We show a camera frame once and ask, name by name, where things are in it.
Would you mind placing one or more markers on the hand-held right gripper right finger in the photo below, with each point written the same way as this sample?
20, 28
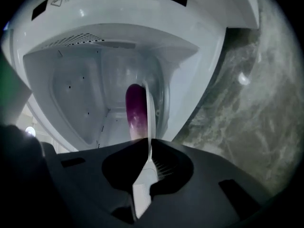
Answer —
202, 198

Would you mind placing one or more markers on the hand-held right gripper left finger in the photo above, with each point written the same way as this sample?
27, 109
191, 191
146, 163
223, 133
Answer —
90, 186

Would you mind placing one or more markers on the purple eggplant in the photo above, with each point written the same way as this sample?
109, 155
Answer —
135, 108

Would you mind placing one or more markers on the white plate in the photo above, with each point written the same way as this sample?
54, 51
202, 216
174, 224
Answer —
150, 108

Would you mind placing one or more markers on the white microwave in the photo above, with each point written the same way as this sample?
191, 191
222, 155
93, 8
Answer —
71, 91

